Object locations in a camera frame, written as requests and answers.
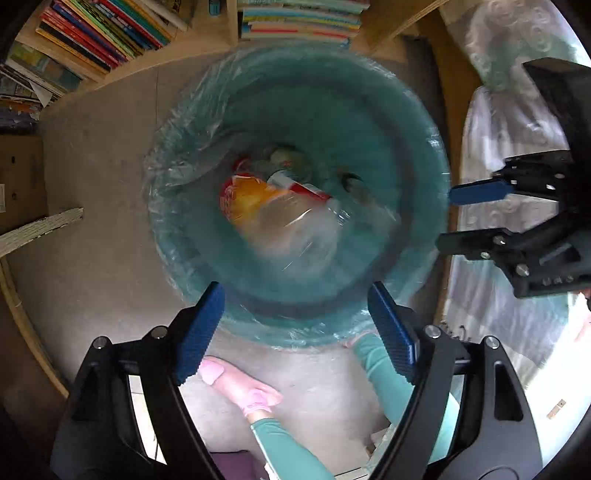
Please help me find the crushed clear plastic bottle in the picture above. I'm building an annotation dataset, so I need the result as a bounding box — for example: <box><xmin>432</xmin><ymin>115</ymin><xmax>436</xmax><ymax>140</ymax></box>
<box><xmin>245</xmin><ymin>194</ymin><xmax>352</xmax><ymax>274</ymax></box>

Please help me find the purple cloth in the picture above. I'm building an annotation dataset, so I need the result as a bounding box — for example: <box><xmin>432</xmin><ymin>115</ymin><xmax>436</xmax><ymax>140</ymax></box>
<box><xmin>210</xmin><ymin>451</ymin><xmax>269</xmax><ymax>480</ymax></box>

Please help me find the person's left leg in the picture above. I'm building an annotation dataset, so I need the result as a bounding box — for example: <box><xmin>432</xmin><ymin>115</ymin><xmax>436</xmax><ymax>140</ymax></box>
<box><xmin>249</xmin><ymin>415</ymin><xmax>336</xmax><ymax>480</ymax></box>

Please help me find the red and white packet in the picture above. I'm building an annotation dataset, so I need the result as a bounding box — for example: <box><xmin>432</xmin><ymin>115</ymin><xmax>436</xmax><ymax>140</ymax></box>
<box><xmin>268</xmin><ymin>170</ymin><xmax>334</xmax><ymax>205</ymax></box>

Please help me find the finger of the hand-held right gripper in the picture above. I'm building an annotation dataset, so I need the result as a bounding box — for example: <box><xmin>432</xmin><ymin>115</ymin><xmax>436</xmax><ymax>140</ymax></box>
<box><xmin>436</xmin><ymin>215</ymin><xmax>583</xmax><ymax>299</ymax></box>
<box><xmin>448</xmin><ymin>150</ymin><xmax>578</xmax><ymax>206</ymax></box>

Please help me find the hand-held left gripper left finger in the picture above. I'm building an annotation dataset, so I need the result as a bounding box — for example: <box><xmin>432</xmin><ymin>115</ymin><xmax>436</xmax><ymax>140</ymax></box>
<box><xmin>48</xmin><ymin>281</ymin><xmax>227</xmax><ymax>480</ymax></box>

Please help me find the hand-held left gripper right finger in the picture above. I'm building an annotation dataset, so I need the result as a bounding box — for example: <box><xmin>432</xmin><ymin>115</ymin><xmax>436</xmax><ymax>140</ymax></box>
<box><xmin>367</xmin><ymin>281</ymin><xmax>543</xmax><ymax>480</ymax></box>

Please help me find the pink slipper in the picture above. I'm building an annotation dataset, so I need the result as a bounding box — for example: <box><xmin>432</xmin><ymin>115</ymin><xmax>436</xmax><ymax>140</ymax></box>
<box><xmin>198</xmin><ymin>355</ymin><xmax>284</xmax><ymax>417</ymax></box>

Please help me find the curved wooden strip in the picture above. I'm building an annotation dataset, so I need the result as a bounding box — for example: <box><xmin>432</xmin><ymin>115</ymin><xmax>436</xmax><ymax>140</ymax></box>
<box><xmin>0</xmin><ymin>257</ymin><xmax>70</xmax><ymax>398</ymax></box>

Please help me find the person's leg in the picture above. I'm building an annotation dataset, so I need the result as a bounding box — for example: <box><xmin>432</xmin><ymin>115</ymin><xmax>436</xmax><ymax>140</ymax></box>
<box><xmin>353</xmin><ymin>332</ymin><xmax>459</xmax><ymax>468</ymax></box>
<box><xmin>249</xmin><ymin>415</ymin><xmax>336</xmax><ymax>480</ymax></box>

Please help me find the person's right leg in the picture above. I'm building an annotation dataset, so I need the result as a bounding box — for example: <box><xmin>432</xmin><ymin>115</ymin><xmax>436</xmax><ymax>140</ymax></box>
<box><xmin>353</xmin><ymin>332</ymin><xmax>459</xmax><ymax>468</ymax></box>

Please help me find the wooden bookshelf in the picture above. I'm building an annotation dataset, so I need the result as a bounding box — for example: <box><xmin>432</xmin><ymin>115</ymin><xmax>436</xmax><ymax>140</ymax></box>
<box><xmin>14</xmin><ymin>0</ymin><xmax>451</xmax><ymax>100</ymax></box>

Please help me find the grey crumpled wrapper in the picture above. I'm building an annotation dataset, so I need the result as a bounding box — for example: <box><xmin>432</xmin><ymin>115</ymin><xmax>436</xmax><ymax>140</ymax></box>
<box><xmin>337</xmin><ymin>171</ymin><xmax>398</xmax><ymax>217</ymax></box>

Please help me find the green and white wrapper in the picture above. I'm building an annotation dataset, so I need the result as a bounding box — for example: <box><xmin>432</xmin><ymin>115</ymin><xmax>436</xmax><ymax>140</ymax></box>
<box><xmin>270</xmin><ymin>145</ymin><xmax>315</xmax><ymax>174</ymax></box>

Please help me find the orange snack bag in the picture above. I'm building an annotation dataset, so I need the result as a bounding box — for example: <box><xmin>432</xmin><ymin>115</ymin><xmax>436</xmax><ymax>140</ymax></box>
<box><xmin>219</xmin><ymin>173</ymin><xmax>296</xmax><ymax>232</ymax></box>

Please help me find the stack of flat books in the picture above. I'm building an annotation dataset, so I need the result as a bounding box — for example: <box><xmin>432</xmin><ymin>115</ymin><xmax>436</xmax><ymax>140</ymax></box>
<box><xmin>238</xmin><ymin>0</ymin><xmax>371</xmax><ymax>47</ymax></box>

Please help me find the round bin with teal liner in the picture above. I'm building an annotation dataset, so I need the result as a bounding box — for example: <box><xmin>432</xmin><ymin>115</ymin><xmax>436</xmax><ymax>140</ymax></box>
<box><xmin>145</xmin><ymin>46</ymin><xmax>453</xmax><ymax>349</ymax></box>

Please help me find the white and teal patterned blanket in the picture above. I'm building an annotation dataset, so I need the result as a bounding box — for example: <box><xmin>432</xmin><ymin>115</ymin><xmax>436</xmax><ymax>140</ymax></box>
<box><xmin>438</xmin><ymin>0</ymin><xmax>591</xmax><ymax>416</ymax></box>

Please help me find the pile of worn magazines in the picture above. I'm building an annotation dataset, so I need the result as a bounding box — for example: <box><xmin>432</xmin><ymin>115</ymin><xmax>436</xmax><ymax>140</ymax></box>
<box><xmin>0</xmin><ymin>42</ymin><xmax>85</xmax><ymax>124</ymax></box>

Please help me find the white wooden plank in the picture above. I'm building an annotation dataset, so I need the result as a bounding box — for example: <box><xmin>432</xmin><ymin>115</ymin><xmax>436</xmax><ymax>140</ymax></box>
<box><xmin>0</xmin><ymin>208</ymin><xmax>85</xmax><ymax>257</ymax></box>

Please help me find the row of upright colourful books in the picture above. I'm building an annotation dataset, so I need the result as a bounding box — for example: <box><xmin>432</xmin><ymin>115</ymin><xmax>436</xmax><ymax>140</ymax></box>
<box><xmin>36</xmin><ymin>0</ymin><xmax>195</xmax><ymax>77</ymax></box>

